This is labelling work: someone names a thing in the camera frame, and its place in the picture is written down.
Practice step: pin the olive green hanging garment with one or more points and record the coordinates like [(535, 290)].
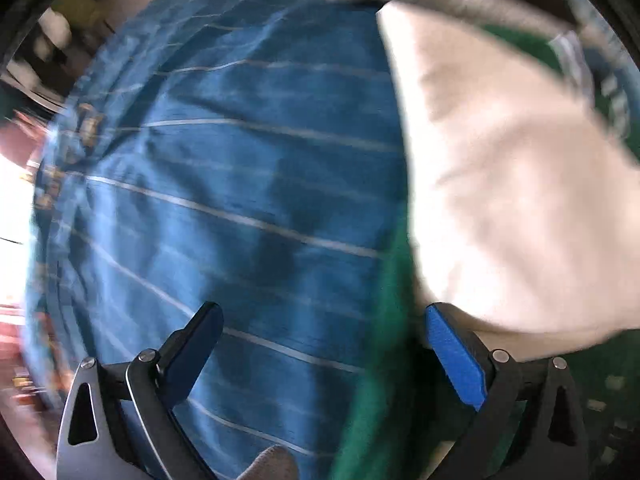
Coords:
[(82, 7)]

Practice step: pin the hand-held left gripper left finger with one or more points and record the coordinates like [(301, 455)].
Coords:
[(200, 332)]

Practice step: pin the blue striped checked bed sheet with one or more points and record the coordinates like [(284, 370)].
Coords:
[(225, 185)]

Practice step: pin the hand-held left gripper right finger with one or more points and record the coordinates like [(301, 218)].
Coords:
[(452, 355)]

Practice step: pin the white hanging garment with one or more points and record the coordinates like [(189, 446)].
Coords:
[(52, 35)]

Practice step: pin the green garment with white stripes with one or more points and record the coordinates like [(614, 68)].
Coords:
[(385, 360)]

